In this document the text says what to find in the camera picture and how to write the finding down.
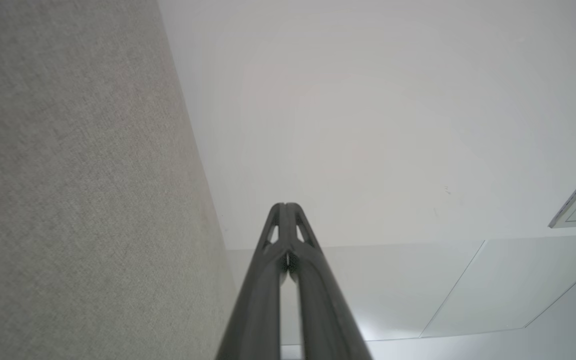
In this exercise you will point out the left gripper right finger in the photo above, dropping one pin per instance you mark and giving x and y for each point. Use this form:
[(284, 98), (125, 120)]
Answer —
[(323, 310)]

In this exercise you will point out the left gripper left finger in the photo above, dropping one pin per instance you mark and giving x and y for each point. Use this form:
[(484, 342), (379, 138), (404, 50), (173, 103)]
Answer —
[(258, 300)]

